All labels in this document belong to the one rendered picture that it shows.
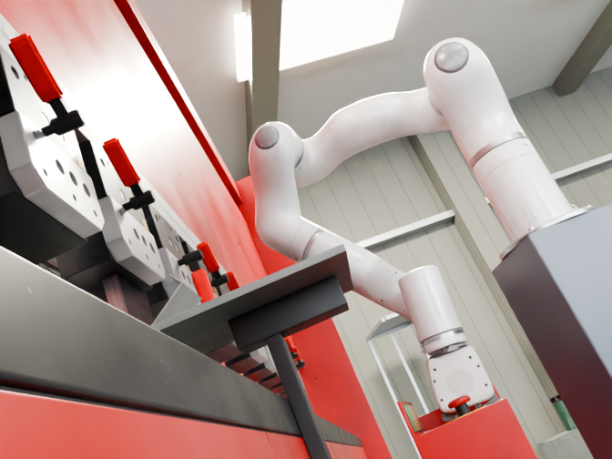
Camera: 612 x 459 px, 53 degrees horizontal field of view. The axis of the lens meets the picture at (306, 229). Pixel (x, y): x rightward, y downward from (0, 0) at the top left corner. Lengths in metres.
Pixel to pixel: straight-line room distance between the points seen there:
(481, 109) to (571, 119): 5.82
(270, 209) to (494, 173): 0.45
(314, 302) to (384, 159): 5.37
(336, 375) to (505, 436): 1.95
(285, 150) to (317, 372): 1.82
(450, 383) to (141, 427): 0.94
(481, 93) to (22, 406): 1.11
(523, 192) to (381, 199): 4.73
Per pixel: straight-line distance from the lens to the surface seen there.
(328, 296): 0.76
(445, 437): 1.03
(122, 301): 0.79
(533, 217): 1.16
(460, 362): 1.16
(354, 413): 2.91
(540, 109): 6.95
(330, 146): 1.32
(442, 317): 1.16
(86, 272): 0.77
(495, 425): 1.03
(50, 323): 0.21
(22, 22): 0.81
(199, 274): 0.98
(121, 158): 0.79
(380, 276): 1.23
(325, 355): 2.94
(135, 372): 0.26
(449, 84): 1.21
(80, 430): 0.20
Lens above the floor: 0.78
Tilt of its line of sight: 21 degrees up
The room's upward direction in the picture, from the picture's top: 24 degrees counter-clockwise
